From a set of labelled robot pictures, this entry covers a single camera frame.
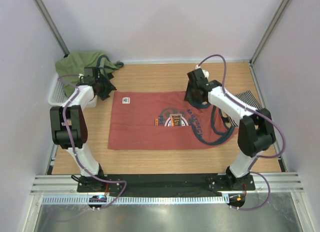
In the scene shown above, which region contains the black white striped tank top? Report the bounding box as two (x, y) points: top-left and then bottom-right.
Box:
(219, 90), (263, 128)

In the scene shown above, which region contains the salmon red tank top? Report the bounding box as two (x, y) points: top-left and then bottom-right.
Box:
(108, 91), (238, 150)

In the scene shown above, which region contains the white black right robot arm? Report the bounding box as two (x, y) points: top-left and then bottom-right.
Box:
(185, 68), (276, 190)

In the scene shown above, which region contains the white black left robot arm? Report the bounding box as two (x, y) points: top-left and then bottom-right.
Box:
(49, 67), (116, 192)

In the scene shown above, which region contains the green tank top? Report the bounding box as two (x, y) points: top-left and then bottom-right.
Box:
(55, 51), (124, 98)

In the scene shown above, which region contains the white plastic basket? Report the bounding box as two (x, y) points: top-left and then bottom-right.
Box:
(47, 80), (98, 111)

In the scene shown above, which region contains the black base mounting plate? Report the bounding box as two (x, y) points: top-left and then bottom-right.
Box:
(72, 173), (256, 197)

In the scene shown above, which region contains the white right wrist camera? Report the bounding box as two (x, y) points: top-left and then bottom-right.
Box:
(195, 65), (209, 79)

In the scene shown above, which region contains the slotted grey cable duct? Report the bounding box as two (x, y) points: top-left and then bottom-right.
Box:
(42, 194), (229, 205)

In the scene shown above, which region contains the aluminium frame rail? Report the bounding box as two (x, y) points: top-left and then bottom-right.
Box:
(30, 172), (304, 195)

